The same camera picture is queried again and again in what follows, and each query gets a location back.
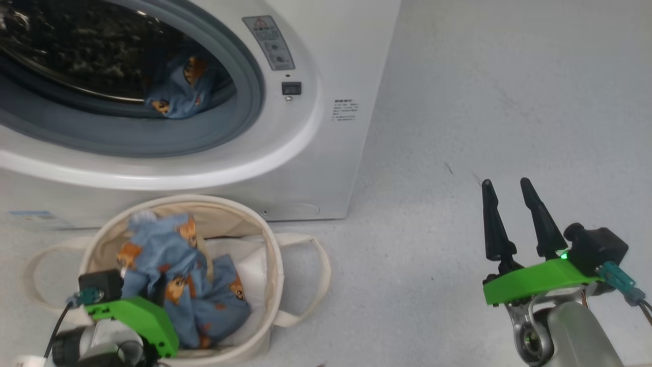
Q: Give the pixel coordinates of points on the white front-load washing machine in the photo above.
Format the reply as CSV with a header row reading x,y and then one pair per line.
x,y
326,168

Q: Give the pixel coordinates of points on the blue bear-print garment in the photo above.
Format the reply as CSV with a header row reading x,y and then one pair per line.
x,y
178,86
204,300

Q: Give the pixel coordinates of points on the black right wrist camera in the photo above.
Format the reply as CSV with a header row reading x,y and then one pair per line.
x,y
596,247

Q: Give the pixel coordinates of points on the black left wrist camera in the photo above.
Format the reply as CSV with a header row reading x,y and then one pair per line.
x,y
102,284

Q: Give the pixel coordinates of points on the blue energy label sticker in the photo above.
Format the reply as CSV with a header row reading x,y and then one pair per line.
x,y
33,218

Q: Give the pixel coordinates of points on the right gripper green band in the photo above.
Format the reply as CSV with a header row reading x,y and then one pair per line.
x,y
540,280

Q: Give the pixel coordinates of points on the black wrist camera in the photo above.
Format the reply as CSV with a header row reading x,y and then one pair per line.
x,y
596,247
102,284

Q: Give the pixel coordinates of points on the grey warning label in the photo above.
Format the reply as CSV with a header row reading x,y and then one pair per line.
x,y
269,42

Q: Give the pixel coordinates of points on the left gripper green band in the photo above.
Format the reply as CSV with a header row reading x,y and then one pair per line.
x,y
142,318

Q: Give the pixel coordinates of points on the cream canvas laundry basket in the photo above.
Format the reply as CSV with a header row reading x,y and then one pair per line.
x,y
275,285

